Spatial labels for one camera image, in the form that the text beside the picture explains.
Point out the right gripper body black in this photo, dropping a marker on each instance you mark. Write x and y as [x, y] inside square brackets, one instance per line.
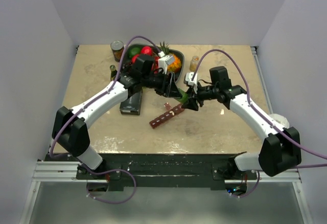
[205, 93]

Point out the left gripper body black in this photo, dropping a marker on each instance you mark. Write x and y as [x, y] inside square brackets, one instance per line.
[158, 83]

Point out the green pill bottle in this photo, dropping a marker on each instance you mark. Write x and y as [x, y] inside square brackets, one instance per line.
[185, 96]

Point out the red weekly pill organizer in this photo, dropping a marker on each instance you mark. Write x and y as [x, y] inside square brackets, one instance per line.
[163, 118]

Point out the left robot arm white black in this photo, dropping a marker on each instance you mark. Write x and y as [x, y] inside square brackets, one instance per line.
[71, 125]

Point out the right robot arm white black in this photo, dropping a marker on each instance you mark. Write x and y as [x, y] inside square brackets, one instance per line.
[280, 149]

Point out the grey fruit tray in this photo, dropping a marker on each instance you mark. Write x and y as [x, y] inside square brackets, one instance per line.
[127, 60]

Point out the pineapple top green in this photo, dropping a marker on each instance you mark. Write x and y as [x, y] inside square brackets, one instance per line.
[164, 48]

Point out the clear glass jar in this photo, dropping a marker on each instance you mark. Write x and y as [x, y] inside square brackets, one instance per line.
[194, 62]

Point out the red apple lower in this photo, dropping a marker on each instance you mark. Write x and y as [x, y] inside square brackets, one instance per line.
[133, 59]

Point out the red apple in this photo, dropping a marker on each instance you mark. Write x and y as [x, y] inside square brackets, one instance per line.
[146, 50]
[133, 59]

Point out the red apple upper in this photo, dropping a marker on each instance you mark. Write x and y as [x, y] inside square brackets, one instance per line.
[146, 50]

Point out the razor box black green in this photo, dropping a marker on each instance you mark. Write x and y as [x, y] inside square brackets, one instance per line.
[132, 106]

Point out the green lime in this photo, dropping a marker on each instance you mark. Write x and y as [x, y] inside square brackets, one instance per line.
[133, 51]

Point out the green glass bottle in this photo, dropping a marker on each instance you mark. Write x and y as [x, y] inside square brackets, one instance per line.
[113, 72]

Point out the tin can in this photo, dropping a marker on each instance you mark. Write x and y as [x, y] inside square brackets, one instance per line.
[117, 48]

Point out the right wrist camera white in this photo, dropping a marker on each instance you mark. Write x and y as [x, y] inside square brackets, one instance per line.
[191, 80]

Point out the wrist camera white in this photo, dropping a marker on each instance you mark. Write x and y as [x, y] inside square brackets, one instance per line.
[164, 61]
[191, 80]

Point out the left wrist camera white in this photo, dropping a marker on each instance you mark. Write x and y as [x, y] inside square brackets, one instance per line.
[164, 61]

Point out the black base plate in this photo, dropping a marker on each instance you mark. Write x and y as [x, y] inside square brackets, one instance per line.
[119, 171]

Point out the aluminium rail frame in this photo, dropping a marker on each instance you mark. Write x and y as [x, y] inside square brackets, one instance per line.
[204, 132]

